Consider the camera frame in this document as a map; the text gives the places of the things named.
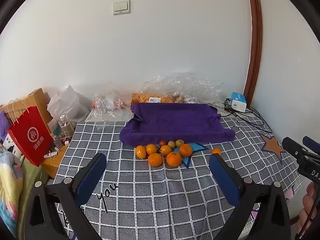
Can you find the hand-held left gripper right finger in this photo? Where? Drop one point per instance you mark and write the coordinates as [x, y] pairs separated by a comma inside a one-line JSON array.
[[223, 180]]

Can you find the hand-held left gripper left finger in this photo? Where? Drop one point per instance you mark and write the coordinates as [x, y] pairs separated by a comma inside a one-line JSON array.
[[92, 177]]

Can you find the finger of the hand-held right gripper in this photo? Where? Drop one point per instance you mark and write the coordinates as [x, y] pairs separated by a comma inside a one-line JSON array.
[[293, 147], [311, 143]]

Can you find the small round orange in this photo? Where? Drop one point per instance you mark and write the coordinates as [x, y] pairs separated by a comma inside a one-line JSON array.
[[216, 151], [165, 150], [151, 149]]

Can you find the large mandarin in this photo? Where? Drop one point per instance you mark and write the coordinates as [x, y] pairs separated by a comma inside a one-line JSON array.
[[186, 150], [174, 159], [155, 159]]

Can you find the oval small orange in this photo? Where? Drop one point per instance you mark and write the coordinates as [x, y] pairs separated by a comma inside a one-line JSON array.
[[140, 152]]

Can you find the small yellow-green fruit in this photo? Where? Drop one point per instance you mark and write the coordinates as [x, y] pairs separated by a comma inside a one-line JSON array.
[[171, 144], [179, 143]]

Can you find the purple towel covered tray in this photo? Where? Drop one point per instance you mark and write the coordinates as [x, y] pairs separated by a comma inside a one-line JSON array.
[[175, 122]]

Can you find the person's right hand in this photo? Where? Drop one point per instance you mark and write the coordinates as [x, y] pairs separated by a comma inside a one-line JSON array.
[[307, 202]]

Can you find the wooden side table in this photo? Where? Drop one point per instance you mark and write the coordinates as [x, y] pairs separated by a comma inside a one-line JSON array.
[[53, 161]]

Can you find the clear plastic bottle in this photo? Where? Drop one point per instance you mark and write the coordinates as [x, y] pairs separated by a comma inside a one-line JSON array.
[[65, 127]]

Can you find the checkered tablecloth with stars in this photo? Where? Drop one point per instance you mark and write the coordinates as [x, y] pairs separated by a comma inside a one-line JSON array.
[[155, 195]]

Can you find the small red fruit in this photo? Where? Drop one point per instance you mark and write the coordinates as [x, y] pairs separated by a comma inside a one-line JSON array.
[[162, 143]]

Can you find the white and blue box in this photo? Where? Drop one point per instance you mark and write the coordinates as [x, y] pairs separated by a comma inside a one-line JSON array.
[[238, 102]]

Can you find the red paper bag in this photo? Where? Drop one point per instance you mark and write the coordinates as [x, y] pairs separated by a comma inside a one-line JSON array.
[[30, 137]]

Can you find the small clear plastic bag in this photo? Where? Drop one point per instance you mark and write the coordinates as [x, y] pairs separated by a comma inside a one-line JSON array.
[[107, 103]]

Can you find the white plastic bag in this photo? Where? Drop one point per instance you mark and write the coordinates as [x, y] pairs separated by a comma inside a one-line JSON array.
[[67, 102]]

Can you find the colourful printed blanket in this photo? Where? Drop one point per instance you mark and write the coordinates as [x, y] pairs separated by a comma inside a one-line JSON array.
[[10, 182]]

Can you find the pile of bagged oranges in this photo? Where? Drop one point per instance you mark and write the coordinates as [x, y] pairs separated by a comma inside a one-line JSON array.
[[140, 98]]

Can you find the large clear plastic bag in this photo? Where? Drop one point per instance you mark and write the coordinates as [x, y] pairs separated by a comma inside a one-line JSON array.
[[180, 85]]

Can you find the brown wooden door frame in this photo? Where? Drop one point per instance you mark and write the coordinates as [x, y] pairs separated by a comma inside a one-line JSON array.
[[255, 42]]

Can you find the white light switch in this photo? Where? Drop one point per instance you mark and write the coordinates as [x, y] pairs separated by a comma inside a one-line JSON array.
[[121, 7]]

